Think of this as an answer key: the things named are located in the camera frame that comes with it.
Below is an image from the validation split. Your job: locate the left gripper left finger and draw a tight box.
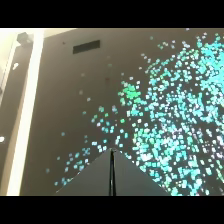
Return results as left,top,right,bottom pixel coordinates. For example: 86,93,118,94
56,148,113,196

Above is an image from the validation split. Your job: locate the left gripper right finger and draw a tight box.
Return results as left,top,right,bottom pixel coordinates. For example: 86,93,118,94
112,148,170,196

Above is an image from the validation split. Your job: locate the silver frame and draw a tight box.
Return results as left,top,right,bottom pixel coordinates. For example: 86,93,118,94
0,28,36,101

